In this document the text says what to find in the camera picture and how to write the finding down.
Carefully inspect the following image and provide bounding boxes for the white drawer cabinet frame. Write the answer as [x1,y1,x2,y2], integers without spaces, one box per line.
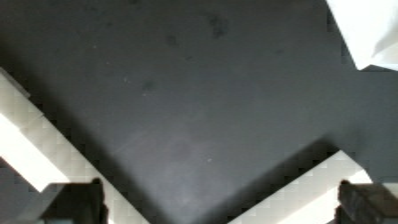
[324,0,398,71]

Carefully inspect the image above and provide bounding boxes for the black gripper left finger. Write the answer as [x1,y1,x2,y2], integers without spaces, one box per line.
[38,178,108,224]

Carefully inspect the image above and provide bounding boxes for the white fence bar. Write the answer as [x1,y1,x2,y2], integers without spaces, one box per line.
[227,151,376,224]
[0,68,148,224]

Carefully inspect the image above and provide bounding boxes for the white front fence bar left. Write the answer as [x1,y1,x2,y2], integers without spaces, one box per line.
[0,68,148,224]

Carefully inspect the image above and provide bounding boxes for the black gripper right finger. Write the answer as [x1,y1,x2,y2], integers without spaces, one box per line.
[333,180,398,224]

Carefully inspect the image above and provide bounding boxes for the white front fence bar right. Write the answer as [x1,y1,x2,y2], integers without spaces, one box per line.
[227,151,376,224]

